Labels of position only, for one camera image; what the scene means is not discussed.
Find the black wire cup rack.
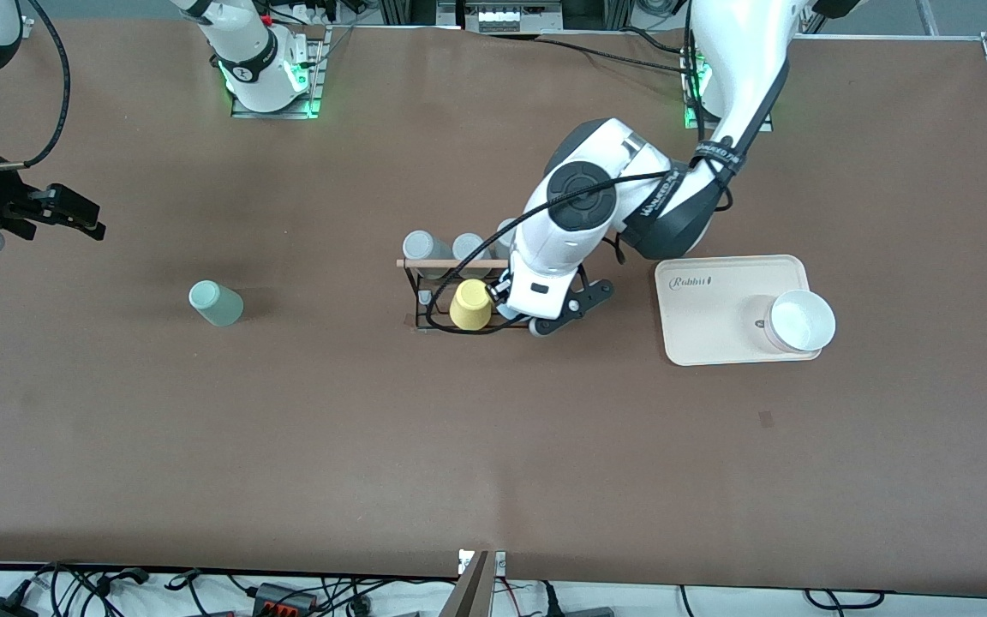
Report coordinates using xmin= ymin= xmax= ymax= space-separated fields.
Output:
xmin=397 ymin=257 xmax=546 ymax=335

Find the white mounting bracket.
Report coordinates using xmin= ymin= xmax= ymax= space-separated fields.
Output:
xmin=458 ymin=548 xmax=507 ymax=577

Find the white bowl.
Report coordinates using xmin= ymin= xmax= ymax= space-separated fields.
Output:
xmin=763 ymin=289 xmax=837 ymax=354

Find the cream plastic tray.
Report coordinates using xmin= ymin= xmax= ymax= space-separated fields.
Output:
xmin=655 ymin=254 xmax=823 ymax=368

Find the yellow cup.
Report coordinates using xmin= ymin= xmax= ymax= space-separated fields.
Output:
xmin=449 ymin=279 xmax=496 ymax=332

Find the black cable on table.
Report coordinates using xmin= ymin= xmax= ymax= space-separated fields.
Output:
xmin=536 ymin=33 xmax=691 ymax=75

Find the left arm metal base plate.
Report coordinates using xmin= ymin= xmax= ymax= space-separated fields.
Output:
xmin=684 ymin=51 xmax=775 ymax=132

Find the black floor cable loop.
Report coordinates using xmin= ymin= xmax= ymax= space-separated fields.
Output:
xmin=805 ymin=589 xmax=886 ymax=610

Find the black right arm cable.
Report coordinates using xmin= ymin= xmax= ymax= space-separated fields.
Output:
xmin=0 ymin=0 xmax=72 ymax=171

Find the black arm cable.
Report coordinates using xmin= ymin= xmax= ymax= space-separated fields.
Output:
xmin=0 ymin=0 xmax=72 ymax=171
xmin=423 ymin=129 xmax=743 ymax=337

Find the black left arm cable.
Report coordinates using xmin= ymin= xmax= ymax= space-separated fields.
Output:
xmin=423 ymin=129 xmax=743 ymax=337

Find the pale green cup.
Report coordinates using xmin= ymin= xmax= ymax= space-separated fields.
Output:
xmin=189 ymin=280 xmax=245 ymax=327

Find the black power strip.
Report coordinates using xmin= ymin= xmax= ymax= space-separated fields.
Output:
xmin=252 ymin=583 xmax=320 ymax=617

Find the grey control box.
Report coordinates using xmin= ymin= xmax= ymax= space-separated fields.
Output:
xmin=464 ymin=0 xmax=565 ymax=33

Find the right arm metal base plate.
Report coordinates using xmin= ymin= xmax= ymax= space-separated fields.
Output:
xmin=230 ymin=26 xmax=325 ymax=119

